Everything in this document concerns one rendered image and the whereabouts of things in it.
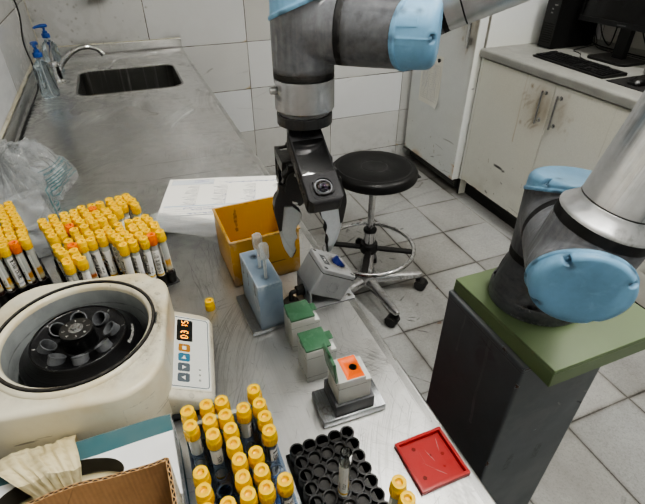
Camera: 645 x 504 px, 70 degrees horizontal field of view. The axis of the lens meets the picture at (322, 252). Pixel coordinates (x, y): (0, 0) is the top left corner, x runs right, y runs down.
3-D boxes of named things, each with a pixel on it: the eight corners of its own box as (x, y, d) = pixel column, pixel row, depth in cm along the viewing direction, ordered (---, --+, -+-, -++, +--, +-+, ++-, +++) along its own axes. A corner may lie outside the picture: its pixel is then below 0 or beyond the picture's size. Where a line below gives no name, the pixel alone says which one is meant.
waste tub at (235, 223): (302, 270, 90) (300, 227, 84) (235, 288, 86) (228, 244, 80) (279, 235, 100) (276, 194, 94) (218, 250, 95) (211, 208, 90)
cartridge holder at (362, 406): (385, 409, 64) (387, 393, 62) (324, 429, 62) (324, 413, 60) (369, 380, 68) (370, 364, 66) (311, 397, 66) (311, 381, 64)
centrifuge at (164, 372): (219, 437, 61) (206, 377, 54) (-31, 487, 55) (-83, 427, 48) (213, 314, 80) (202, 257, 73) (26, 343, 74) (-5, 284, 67)
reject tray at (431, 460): (469, 475, 57) (470, 472, 56) (422, 496, 55) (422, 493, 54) (438, 429, 62) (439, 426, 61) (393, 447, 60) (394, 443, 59)
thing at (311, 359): (336, 374, 69) (336, 342, 65) (306, 383, 68) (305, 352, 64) (326, 355, 72) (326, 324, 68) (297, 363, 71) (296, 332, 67)
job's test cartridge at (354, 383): (369, 404, 63) (372, 374, 60) (337, 414, 62) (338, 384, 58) (357, 381, 66) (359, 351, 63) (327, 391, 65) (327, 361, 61)
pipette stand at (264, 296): (293, 324, 78) (291, 278, 72) (253, 337, 75) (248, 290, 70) (273, 289, 85) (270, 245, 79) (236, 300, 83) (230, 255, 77)
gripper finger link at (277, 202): (299, 227, 68) (310, 172, 63) (301, 233, 66) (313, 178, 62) (267, 225, 66) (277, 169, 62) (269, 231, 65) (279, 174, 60)
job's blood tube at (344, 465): (350, 503, 54) (354, 455, 48) (340, 507, 53) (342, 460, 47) (346, 492, 55) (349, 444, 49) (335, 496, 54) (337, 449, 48)
